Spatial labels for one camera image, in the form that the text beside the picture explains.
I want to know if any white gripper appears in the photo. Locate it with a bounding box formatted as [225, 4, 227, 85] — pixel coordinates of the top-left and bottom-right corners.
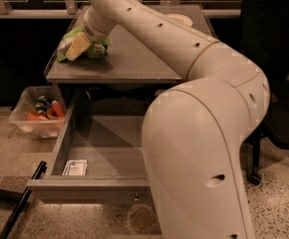
[66, 7, 116, 61]

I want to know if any green rice chip bag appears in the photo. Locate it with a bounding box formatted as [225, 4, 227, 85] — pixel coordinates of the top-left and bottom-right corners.
[56, 26, 111, 62]

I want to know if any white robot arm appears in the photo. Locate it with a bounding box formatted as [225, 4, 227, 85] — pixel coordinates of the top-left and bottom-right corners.
[83, 0, 270, 239]

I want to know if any grey cabinet counter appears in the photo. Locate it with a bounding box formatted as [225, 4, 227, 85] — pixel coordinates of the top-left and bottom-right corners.
[46, 6, 216, 84]

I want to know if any open grey top drawer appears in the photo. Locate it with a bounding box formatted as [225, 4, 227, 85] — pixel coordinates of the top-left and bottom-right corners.
[28, 95, 151, 204]

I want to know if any orange red can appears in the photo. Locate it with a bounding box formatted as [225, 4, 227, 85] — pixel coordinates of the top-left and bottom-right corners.
[52, 100, 65, 117]

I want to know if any blue green can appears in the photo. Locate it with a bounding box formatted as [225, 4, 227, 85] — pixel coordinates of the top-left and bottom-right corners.
[35, 96, 51, 112]

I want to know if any clear plastic bin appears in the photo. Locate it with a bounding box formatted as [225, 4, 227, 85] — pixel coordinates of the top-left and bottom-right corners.
[9, 86, 66, 138]

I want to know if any orange snack packet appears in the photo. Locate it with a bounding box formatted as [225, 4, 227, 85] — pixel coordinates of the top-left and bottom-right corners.
[27, 112, 48, 120]

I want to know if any metal window railing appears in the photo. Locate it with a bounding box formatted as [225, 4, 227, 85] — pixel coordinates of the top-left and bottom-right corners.
[0, 0, 242, 20]

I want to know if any white paper bowl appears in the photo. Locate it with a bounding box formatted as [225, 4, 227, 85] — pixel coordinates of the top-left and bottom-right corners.
[166, 14, 193, 27]

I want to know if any white paper packet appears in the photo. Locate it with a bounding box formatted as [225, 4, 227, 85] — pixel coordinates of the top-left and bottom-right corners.
[62, 159, 88, 175]

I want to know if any black metal bar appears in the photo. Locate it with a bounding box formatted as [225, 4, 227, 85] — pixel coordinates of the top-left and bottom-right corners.
[0, 161, 47, 239]

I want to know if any black office chair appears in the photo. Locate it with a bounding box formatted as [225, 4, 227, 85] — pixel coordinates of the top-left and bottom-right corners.
[240, 0, 289, 185]

